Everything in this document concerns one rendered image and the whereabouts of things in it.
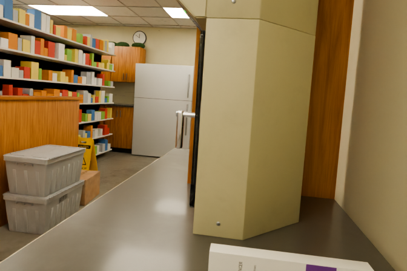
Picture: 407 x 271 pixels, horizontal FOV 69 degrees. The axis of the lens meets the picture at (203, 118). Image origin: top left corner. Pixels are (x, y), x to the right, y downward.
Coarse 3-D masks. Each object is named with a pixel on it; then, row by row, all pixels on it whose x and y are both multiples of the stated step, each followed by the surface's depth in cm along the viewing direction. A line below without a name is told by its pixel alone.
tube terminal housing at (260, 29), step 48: (240, 0) 61; (288, 0) 66; (240, 48) 62; (288, 48) 67; (240, 96) 62; (288, 96) 69; (240, 144) 63; (288, 144) 71; (240, 192) 64; (288, 192) 72
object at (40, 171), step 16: (16, 160) 244; (32, 160) 241; (48, 160) 242; (64, 160) 266; (80, 160) 293; (16, 176) 247; (32, 176) 245; (48, 176) 247; (64, 176) 270; (80, 176) 298; (16, 192) 250; (32, 192) 247; (48, 192) 251
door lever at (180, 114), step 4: (176, 112) 70; (180, 112) 69; (184, 112) 70; (176, 116) 70; (180, 116) 69; (184, 116) 70; (188, 116) 69; (192, 116) 69; (180, 120) 69; (180, 124) 69; (176, 128) 70; (180, 128) 69; (176, 132) 70; (180, 132) 70; (176, 136) 70; (180, 136) 70; (176, 140) 70; (180, 140) 70; (176, 144) 70; (180, 144) 70; (180, 148) 70
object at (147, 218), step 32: (160, 160) 136; (128, 192) 90; (160, 192) 92; (64, 224) 66; (96, 224) 67; (128, 224) 69; (160, 224) 70; (192, 224) 71; (320, 224) 76; (352, 224) 77; (32, 256) 53; (64, 256) 54; (96, 256) 55; (128, 256) 55; (160, 256) 56; (192, 256) 57; (352, 256) 61
